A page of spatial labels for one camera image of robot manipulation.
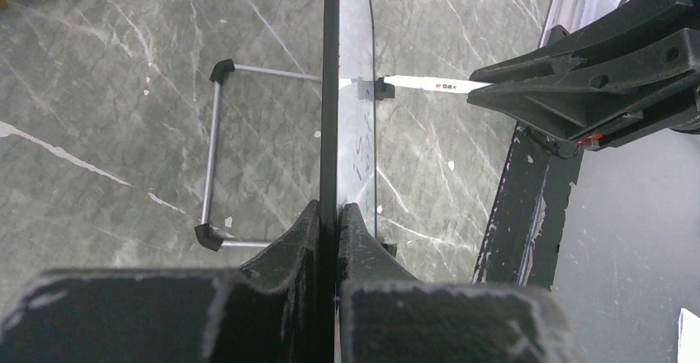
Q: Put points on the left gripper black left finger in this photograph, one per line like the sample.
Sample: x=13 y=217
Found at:
x=262 y=311

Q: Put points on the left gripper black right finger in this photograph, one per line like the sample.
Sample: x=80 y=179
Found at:
x=387 y=315

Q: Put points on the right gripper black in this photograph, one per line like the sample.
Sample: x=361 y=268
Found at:
x=620 y=99

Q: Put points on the small whiteboard black frame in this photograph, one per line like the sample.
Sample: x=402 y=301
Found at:
x=337 y=233

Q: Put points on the white blue marker pen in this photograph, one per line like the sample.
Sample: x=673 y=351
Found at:
x=434 y=84

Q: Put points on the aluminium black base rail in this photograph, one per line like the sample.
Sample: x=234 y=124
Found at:
x=524 y=230

